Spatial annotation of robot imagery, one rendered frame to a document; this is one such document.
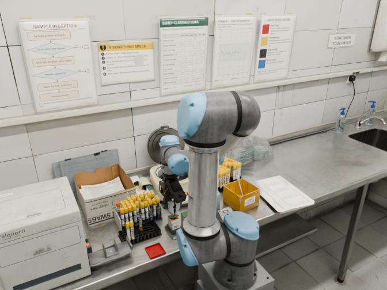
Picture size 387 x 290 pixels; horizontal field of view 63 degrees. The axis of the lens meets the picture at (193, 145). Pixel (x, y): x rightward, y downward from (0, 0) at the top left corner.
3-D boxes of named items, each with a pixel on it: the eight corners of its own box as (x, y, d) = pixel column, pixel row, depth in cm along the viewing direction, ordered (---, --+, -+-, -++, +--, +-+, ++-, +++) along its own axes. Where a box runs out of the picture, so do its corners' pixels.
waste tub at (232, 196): (239, 214, 154) (240, 197, 150) (222, 202, 164) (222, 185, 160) (259, 206, 161) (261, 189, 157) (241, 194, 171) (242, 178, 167)
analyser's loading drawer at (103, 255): (80, 273, 118) (78, 262, 116) (77, 261, 124) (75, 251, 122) (133, 254, 127) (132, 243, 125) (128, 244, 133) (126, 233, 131)
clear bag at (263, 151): (249, 161, 207) (250, 142, 201) (240, 151, 222) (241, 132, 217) (277, 159, 210) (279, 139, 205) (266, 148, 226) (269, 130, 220)
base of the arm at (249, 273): (265, 284, 107) (269, 262, 102) (223, 294, 102) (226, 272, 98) (245, 252, 120) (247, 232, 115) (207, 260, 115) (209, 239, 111)
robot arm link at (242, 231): (262, 259, 103) (268, 226, 98) (224, 268, 99) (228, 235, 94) (245, 235, 114) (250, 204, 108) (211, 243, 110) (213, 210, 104)
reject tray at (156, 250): (150, 259, 127) (150, 258, 127) (144, 248, 133) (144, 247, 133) (166, 253, 130) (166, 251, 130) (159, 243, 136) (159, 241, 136)
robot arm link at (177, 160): (200, 155, 115) (190, 144, 125) (170, 158, 112) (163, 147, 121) (199, 174, 118) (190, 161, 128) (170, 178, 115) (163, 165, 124)
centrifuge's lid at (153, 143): (145, 128, 171) (143, 125, 178) (150, 172, 178) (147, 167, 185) (183, 123, 178) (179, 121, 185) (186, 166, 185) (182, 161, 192)
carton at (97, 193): (87, 228, 145) (83, 200, 139) (76, 198, 168) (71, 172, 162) (139, 213, 156) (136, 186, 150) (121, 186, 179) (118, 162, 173)
